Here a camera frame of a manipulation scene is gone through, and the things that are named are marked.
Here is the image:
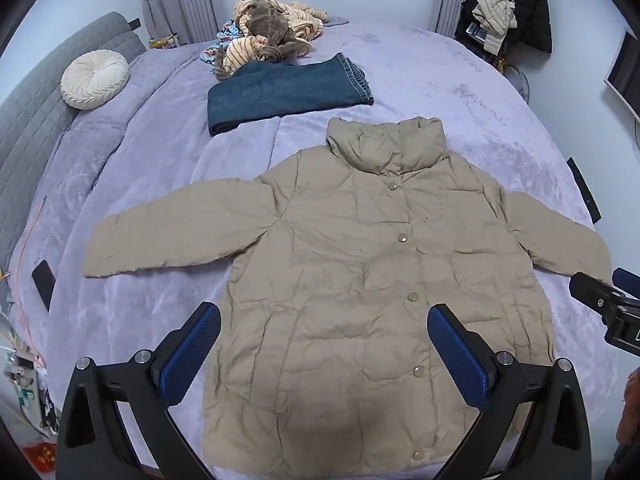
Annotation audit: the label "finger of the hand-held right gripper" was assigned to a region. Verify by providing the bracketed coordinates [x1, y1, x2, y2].
[611, 266, 640, 295]
[569, 271, 627, 313]

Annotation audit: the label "pile of striped clothes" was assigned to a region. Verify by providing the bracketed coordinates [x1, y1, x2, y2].
[215, 0, 328, 81]

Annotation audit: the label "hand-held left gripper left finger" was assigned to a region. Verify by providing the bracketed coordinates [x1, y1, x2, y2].
[56, 302, 222, 480]

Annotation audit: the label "red box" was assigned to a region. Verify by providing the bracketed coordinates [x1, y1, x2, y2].
[22, 440, 58, 476]

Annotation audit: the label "purple plush bed blanket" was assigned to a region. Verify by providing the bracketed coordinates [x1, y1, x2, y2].
[10, 15, 631, 480]

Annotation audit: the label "round cream cushion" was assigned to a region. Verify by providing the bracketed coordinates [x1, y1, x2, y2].
[60, 50, 131, 110]

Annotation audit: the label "colourful printed cloth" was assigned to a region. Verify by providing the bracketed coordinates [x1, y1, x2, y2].
[197, 19, 246, 66]

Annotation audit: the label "hanging beige puffer garment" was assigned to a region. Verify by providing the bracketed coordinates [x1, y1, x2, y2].
[472, 0, 518, 53]

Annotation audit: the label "person's brown patterned clothing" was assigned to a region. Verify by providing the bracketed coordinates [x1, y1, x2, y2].
[614, 365, 640, 461]

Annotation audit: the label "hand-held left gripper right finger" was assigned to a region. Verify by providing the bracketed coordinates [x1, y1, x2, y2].
[427, 303, 593, 480]

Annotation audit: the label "grey quilted headboard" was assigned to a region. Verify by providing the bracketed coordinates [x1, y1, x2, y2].
[0, 11, 147, 271]

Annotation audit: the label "folded blue jeans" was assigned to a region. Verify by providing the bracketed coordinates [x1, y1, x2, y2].
[207, 52, 375, 136]

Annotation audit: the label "beige puffer jacket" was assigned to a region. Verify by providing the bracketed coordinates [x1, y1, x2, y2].
[82, 116, 613, 473]

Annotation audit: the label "wall television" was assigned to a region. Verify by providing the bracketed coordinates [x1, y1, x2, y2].
[604, 30, 640, 121]

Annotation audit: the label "brown plush garment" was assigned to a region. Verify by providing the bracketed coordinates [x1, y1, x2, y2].
[242, 2, 313, 63]

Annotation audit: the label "electric fan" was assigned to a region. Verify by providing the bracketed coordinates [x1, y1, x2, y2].
[502, 65, 531, 108]

